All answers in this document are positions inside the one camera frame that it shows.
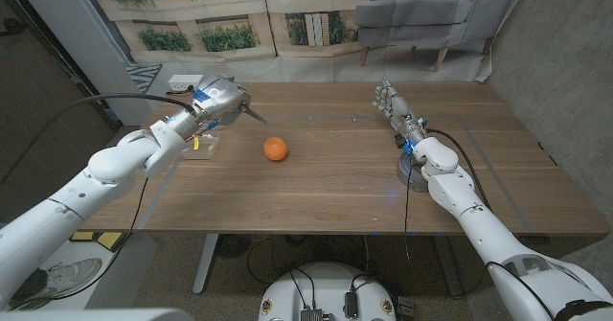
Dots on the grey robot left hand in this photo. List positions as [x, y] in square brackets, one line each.
[220, 96]

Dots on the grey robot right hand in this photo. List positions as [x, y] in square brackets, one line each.
[397, 107]

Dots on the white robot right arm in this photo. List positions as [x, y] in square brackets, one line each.
[474, 215]

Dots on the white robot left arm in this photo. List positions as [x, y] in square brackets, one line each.
[72, 201]

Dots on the clear plastic clamshell container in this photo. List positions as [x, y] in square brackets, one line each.
[203, 146]

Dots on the white power strip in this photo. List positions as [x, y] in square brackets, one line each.
[179, 82]

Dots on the grey blue tape roll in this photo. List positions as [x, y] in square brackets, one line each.
[404, 172]

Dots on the orange fruit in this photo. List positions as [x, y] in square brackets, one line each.
[276, 148]

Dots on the printed patio backdrop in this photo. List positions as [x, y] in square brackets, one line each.
[311, 67]

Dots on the grey table leg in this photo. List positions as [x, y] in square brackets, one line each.
[447, 268]
[206, 263]

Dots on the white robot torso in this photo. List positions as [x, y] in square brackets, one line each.
[325, 287]

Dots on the black adapter on torso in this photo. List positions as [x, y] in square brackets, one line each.
[350, 304]

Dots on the grey sneaker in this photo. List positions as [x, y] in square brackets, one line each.
[67, 278]

